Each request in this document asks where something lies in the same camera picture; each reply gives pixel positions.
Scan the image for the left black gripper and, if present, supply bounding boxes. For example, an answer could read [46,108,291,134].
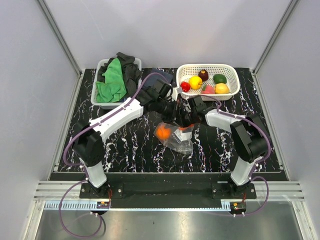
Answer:
[155,98,184,129]

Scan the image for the clear zip top bag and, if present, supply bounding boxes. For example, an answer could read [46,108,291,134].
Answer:
[154,122,194,155]

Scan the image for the pink fake peach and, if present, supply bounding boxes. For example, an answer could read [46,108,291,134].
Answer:
[201,84,215,95]

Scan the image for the yellow fake fruit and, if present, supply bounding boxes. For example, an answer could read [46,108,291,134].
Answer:
[214,83,230,94]

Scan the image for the dark red fake fruit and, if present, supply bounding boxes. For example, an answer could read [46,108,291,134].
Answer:
[198,69,209,82]

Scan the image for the dark green fake vegetable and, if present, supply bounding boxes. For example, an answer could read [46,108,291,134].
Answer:
[213,74,227,85]

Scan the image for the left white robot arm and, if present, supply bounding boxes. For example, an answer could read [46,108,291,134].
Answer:
[72,79,191,198]

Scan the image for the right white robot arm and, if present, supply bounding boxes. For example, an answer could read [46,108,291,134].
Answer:
[178,95,271,199]

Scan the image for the orange fake fruit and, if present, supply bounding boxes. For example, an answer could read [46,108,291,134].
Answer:
[155,124,171,140]

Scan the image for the white perforated basket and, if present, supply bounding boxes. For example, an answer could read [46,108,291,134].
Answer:
[176,63,240,101]

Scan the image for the folded dark blue cloth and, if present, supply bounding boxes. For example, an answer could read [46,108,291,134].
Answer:
[143,68,173,87]

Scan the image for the black cloth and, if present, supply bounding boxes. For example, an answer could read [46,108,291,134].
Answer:
[96,52,142,96]

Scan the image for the green cloth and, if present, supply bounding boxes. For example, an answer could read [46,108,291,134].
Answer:
[95,58,127,103]

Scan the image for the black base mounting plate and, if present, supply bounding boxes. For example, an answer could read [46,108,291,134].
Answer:
[79,173,257,210]

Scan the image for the grey plastic bin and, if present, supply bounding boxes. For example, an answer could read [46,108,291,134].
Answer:
[91,53,142,110]

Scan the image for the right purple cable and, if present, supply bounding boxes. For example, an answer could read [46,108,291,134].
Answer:
[199,97,272,218]

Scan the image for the purple cable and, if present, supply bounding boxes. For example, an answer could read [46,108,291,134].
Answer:
[199,97,272,218]
[57,72,166,238]

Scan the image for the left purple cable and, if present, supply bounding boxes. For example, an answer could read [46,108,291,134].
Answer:
[57,72,166,238]

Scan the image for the white slotted cable duct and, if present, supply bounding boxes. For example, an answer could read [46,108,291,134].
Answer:
[43,201,233,212]

